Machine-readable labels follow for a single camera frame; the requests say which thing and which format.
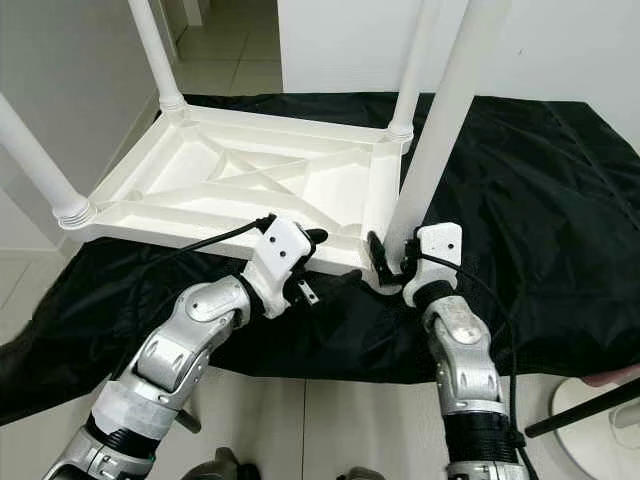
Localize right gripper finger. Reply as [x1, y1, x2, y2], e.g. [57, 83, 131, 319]
[365, 230, 397, 287]

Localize white plastic table top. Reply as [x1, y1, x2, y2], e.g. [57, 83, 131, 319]
[58, 100, 413, 296]

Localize black table cloth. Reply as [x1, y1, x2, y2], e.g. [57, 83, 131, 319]
[0, 92, 640, 426]

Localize black metal stand leg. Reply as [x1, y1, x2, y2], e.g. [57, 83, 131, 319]
[175, 410, 203, 436]
[525, 378, 640, 439]

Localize robot left leg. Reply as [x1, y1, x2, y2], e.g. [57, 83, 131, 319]
[205, 450, 253, 480]

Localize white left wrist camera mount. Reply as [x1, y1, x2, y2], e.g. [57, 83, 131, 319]
[242, 215, 313, 319]

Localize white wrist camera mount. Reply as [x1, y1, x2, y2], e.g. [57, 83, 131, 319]
[403, 222, 464, 306]
[242, 215, 313, 319]

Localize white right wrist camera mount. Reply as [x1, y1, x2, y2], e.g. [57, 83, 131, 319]
[403, 222, 464, 306]

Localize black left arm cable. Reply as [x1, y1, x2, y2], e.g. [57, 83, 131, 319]
[125, 213, 276, 381]

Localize white pedestal fan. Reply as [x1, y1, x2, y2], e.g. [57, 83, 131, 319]
[550, 375, 640, 476]

